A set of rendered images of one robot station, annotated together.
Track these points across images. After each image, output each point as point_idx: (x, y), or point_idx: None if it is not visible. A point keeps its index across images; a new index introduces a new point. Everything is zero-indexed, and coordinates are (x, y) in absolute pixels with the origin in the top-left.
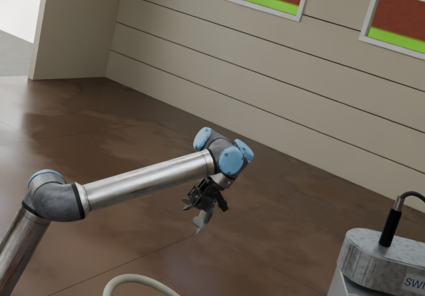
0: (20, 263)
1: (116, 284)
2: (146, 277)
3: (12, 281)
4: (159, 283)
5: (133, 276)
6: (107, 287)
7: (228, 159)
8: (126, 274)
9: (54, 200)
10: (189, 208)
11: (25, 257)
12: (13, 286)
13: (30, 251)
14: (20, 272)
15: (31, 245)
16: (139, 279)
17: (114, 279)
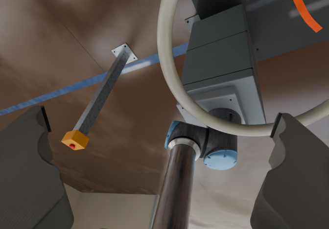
0: (190, 207)
1: (198, 108)
2: (165, 34)
3: (191, 188)
4: None
5: (170, 68)
6: (208, 125)
7: None
8: (171, 83)
9: None
10: (40, 119)
11: (189, 212)
12: (189, 179)
13: (188, 219)
14: (189, 194)
15: (187, 228)
16: (171, 51)
17: (188, 109)
